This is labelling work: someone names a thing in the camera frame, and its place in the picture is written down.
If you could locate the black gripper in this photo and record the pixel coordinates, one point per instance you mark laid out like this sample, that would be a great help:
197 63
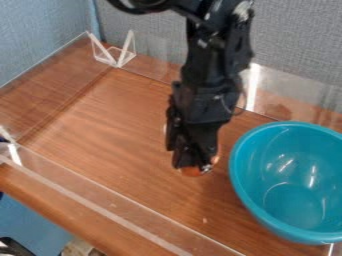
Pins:
202 105

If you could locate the blue plastic bowl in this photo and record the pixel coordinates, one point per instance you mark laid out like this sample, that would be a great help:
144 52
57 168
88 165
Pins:
285 170

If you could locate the brown toy mushroom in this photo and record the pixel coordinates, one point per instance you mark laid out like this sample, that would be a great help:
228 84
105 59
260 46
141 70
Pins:
194 158

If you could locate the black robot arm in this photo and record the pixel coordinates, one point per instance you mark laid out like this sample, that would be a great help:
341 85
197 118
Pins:
217 23

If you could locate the clear acrylic back barrier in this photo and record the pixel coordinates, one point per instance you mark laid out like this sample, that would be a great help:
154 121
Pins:
276 94

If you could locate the clear acrylic barrier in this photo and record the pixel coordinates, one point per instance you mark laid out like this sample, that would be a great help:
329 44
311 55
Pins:
34 97
276 94
121 226

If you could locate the clear acrylic front barrier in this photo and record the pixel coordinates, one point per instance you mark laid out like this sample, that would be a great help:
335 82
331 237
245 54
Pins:
121 226

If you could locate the clear acrylic left barrier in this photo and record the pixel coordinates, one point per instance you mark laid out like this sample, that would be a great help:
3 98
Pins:
34 97

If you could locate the clear acrylic corner bracket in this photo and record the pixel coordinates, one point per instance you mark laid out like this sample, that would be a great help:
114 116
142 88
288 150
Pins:
113 55

